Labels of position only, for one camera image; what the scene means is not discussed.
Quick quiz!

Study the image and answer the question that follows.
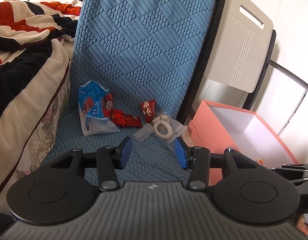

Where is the red foil snack packet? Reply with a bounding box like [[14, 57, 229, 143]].
[[102, 92, 142, 128]]

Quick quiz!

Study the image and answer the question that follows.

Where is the white fluffy ring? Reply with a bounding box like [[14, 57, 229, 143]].
[[152, 115, 174, 139]]

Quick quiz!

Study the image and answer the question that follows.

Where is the dark red candy packet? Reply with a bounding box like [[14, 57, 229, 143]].
[[139, 100, 156, 123]]

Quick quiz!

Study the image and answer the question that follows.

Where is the blue white snack bag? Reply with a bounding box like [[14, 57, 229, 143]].
[[78, 80, 120, 137]]

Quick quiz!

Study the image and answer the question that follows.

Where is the person's right hand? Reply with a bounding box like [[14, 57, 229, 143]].
[[297, 215, 308, 236]]

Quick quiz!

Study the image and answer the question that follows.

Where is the crumpled clear plastic wrapper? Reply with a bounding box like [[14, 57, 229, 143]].
[[132, 123, 155, 142]]

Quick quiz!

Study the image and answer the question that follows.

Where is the pink cardboard box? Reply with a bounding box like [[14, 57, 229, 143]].
[[188, 100, 300, 186]]

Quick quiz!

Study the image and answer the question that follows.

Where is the floral beige bed sheet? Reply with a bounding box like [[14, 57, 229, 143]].
[[0, 39, 73, 202]]

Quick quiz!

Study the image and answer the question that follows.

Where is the blue textured chair cover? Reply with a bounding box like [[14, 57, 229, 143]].
[[41, 0, 218, 185]]

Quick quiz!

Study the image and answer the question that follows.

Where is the beige folding chair back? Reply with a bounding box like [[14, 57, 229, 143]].
[[204, 0, 273, 93]]

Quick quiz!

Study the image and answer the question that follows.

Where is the striped red black blanket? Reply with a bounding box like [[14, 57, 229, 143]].
[[0, 0, 83, 122]]

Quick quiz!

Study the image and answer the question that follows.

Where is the black curved metal rail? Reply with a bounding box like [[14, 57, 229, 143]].
[[269, 60, 308, 92]]

